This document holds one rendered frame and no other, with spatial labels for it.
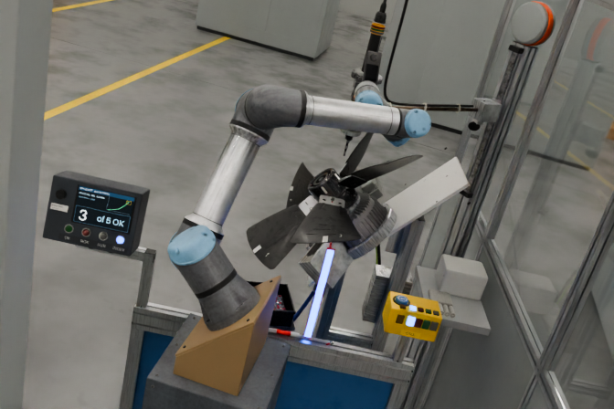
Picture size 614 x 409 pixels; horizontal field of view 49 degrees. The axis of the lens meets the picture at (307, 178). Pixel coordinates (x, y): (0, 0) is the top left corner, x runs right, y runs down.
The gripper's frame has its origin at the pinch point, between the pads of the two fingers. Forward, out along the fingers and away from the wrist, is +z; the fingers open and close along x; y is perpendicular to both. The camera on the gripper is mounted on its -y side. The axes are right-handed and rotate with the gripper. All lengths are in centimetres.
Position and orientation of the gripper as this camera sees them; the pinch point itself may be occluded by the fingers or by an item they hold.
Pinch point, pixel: (365, 70)
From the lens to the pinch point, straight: 224.6
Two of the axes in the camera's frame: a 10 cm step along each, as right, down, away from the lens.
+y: -2.2, 9.0, 3.9
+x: 9.8, 2.2, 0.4
